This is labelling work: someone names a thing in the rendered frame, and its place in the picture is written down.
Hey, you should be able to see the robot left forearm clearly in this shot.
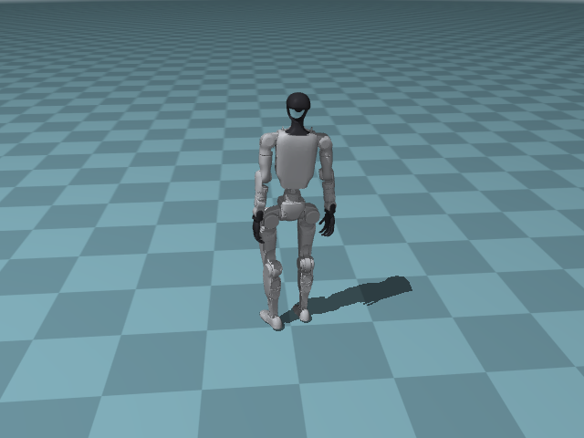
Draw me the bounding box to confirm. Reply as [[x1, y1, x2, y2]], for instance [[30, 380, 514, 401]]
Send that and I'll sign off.
[[253, 171, 268, 217]]

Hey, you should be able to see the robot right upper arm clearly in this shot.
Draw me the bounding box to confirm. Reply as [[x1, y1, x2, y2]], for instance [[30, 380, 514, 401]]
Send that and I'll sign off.
[[316, 132, 333, 181]]

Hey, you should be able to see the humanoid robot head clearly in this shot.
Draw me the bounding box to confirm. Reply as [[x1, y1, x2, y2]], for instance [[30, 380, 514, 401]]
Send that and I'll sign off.
[[285, 92, 310, 136]]

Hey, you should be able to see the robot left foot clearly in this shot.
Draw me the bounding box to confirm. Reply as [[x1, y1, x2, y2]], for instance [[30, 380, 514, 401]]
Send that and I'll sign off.
[[260, 309, 283, 329]]

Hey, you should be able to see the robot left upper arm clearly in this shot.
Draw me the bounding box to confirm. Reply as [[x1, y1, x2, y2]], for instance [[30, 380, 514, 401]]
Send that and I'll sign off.
[[258, 132, 278, 183]]

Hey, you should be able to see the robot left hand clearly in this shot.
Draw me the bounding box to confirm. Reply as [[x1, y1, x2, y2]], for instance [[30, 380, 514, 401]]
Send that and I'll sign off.
[[252, 211, 265, 244]]

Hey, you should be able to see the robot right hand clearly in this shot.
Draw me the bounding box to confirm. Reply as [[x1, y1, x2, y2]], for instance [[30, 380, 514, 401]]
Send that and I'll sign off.
[[319, 204, 336, 236]]

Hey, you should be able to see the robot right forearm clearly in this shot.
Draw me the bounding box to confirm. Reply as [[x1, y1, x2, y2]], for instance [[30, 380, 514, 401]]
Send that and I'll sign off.
[[322, 168, 337, 211]]

